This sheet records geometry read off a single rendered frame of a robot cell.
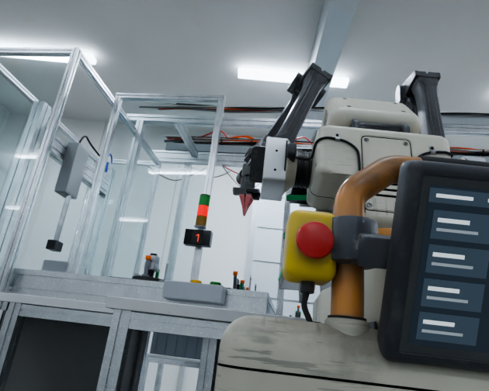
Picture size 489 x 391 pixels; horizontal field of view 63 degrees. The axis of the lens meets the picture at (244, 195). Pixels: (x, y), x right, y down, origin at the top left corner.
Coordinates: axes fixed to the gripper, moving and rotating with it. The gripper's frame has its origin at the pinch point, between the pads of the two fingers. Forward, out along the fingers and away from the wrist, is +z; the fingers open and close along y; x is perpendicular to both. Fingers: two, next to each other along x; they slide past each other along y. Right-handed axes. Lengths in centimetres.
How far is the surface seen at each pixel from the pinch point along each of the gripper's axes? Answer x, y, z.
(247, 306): -0.2, -4.9, 33.3
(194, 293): 6.9, 12.6, 31.5
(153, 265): -15.1, 37.5, 20.8
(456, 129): -75, -104, -81
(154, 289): 0.0, 29.3, 31.2
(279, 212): -375, 14, -113
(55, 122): 1, 87, -34
